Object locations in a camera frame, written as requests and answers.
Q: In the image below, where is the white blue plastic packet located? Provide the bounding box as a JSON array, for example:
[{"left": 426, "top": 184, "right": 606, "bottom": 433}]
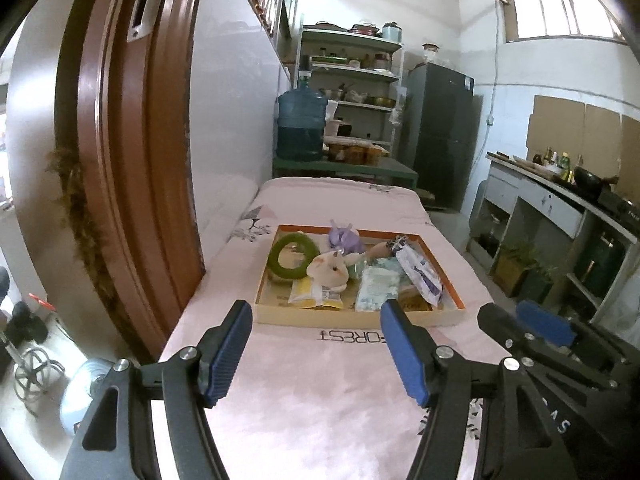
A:
[{"left": 393, "top": 240, "right": 444, "bottom": 307}]

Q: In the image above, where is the green floral tissue pack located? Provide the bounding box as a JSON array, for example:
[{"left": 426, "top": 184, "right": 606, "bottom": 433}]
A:
[{"left": 355, "top": 266, "right": 400, "bottom": 312}]

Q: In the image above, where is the cream teddy bear purple ribbon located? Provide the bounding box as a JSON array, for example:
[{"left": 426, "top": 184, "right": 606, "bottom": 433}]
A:
[{"left": 306, "top": 221, "right": 367, "bottom": 292}]

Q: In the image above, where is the yellow white wipes packet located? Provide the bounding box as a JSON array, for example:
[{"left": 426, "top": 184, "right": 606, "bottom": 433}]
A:
[{"left": 288, "top": 278, "right": 344, "bottom": 310}]

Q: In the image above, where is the green plush ring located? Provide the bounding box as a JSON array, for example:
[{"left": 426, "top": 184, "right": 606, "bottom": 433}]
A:
[{"left": 267, "top": 232, "right": 322, "bottom": 282}]

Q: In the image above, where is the white teal tissue pack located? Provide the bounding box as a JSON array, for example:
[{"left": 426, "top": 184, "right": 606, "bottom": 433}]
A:
[{"left": 371, "top": 257, "right": 404, "bottom": 274}]

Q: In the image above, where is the leopard print cloth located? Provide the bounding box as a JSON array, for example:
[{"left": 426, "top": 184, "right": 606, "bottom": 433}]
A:
[{"left": 367, "top": 235, "right": 416, "bottom": 259}]

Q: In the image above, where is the grey round stool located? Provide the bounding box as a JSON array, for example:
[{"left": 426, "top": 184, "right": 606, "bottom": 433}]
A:
[{"left": 58, "top": 359, "right": 114, "bottom": 438}]

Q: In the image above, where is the potted green plant crate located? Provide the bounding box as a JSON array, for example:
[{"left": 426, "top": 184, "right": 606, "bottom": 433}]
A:
[{"left": 492, "top": 243, "right": 536, "bottom": 298}]

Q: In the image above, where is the white kitchen counter cabinet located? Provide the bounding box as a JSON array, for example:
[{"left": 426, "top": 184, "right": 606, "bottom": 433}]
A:
[{"left": 466, "top": 154, "right": 639, "bottom": 322}]

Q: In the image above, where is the black wok pan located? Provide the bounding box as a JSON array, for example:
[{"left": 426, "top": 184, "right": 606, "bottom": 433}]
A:
[{"left": 574, "top": 166, "right": 620, "bottom": 193}]

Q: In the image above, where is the pink patterned tablecloth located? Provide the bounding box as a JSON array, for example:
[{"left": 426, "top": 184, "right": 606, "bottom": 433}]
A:
[{"left": 164, "top": 178, "right": 503, "bottom": 479}]

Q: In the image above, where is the orange-rimmed cardboard tray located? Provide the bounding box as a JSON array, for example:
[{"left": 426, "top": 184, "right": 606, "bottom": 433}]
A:
[{"left": 254, "top": 224, "right": 465, "bottom": 330}]

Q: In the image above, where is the dark green low table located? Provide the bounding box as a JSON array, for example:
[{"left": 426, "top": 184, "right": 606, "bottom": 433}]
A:
[{"left": 272, "top": 157, "right": 419, "bottom": 190}]

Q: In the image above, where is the dark grey refrigerator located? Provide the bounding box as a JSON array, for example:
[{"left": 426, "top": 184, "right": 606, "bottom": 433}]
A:
[{"left": 398, "top": 63, "right": 475, "bottom": 210}]

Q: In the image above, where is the brown wooden door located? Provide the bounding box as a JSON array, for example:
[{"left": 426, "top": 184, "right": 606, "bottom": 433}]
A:
[{"left": 55, "top": 0, "right": 204, "bottom": 362}]

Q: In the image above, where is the blue water jug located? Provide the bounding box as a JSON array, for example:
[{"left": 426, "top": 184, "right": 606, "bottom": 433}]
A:
[{"left": 276, "top": 70, "right": 328, "bottom": 162}]

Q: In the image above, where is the green metal shelf rack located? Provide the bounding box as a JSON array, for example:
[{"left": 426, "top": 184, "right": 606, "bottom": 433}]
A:
[{"left": 296, "top": 22, "right": 406, "bottom": 154}]

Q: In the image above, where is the window with bars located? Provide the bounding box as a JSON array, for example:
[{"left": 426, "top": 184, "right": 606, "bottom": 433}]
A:
[{"left": 503, "top": 0, "right": 626, "bottom": 44}]

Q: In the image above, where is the metal wire stand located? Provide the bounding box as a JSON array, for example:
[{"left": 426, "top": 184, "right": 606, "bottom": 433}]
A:
[{"left": 13, "top": 347, "right": 65, "bottom": 415}]

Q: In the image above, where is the brown cardboard wall sheet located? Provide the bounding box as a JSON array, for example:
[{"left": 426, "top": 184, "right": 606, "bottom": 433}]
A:
[{"left": 526, "top": 96, "right": 639, "bottom": 203}]

